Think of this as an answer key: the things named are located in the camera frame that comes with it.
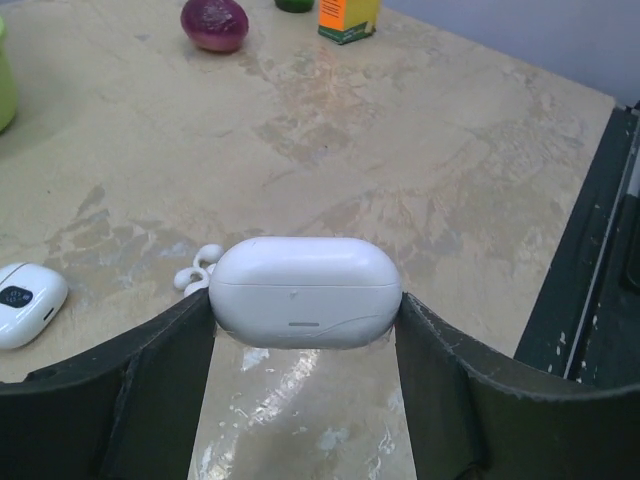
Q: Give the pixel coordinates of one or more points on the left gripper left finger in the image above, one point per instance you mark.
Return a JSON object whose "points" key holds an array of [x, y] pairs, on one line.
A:
{"points": [[126, 409]]}

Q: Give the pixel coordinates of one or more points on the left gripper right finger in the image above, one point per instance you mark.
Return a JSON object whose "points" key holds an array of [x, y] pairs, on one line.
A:
{"points": [[474, 413]]}

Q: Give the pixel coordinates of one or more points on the white gold-rimmed charging case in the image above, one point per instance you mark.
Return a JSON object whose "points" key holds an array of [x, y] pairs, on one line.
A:
{"points": [[31, 296]]}

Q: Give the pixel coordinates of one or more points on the white clip earbud right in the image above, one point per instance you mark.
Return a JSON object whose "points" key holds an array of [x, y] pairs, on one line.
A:
{"points": [[191, 279]]}

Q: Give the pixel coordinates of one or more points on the white clip earbud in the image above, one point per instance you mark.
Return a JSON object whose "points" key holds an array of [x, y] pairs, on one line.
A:
{"points": [[191, 279], [207, 257]]}

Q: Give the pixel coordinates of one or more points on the white clip earbud left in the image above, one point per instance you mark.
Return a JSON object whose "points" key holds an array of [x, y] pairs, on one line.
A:
{"points": [[207, 257]]}

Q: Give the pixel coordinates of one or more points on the purple red onion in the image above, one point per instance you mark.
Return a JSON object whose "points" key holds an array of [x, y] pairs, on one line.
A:
{"points": [[215, 25]]}

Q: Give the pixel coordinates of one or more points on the orange sponge pack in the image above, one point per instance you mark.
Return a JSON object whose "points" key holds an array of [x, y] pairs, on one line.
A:
{"points": [[346, 21]]}

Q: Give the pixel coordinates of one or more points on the green Perrier bottle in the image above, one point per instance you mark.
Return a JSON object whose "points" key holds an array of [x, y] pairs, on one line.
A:
{"points": [[295, 6]]}

